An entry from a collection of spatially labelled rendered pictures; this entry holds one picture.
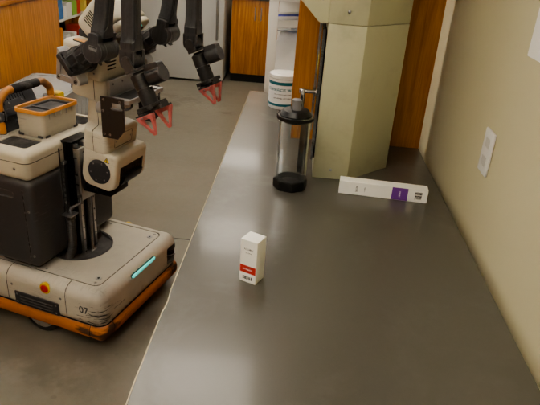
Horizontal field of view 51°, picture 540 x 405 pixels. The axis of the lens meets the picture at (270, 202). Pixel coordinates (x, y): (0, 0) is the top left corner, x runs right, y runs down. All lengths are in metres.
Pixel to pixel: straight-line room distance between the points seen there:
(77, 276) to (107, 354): 0.35
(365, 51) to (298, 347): 0.93
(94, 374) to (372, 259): 1.41
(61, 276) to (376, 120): 1.45
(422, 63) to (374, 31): 0.44
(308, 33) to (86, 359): 1.56
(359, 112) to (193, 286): 0.80
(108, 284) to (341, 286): 1.37
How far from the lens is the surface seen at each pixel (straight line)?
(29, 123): 2.50
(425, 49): 2.10
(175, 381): 1.01
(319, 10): 1.67
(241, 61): 6.84
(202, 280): 1.24
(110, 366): 2.47
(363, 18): 1.68
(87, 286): 2.44
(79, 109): 3.97
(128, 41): 1.95
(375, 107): 1.80
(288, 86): 2.45
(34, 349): 2.62
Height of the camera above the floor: 1.63
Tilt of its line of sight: 25 degrees down
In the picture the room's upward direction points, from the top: 4 degrees clockwise
